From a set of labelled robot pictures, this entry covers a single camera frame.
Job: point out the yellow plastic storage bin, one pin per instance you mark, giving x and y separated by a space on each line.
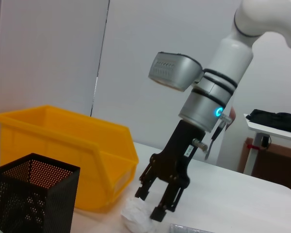
51 145

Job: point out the black mesh pen holder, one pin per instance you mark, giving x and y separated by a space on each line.
34 199

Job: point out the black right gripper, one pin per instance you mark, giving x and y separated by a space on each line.
174 157

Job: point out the black bag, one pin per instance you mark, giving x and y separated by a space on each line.
274 120

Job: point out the brown board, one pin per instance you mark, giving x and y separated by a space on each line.
279 165

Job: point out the white paper ball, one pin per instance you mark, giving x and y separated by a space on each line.
138 216

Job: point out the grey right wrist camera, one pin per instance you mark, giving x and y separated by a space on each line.
174 72

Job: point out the white background desk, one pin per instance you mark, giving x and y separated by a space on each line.
258 126

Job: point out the white and silver right arm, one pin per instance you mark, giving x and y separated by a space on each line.
232 60

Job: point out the silver grey pen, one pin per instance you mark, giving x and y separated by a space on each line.
183 228

